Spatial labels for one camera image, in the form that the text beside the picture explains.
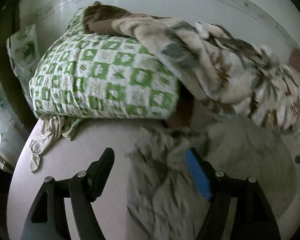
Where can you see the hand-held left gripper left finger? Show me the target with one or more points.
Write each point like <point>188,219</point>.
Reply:
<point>103,165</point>

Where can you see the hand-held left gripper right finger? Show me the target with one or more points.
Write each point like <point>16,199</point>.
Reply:
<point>198,177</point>

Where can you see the olive green cloth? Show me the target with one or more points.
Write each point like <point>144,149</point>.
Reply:
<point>165,192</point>

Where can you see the pale pink bed sheet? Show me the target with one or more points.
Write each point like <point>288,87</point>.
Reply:
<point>90,142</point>

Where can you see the beige crumpled cloth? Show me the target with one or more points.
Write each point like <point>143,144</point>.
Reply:
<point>48,132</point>

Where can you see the green checked pillow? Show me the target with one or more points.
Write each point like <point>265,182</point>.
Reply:
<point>95,80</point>

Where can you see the brown floral print blanket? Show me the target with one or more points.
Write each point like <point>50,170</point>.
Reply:
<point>215,67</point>

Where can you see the white green print pillow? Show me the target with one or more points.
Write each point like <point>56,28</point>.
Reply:
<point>25,50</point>

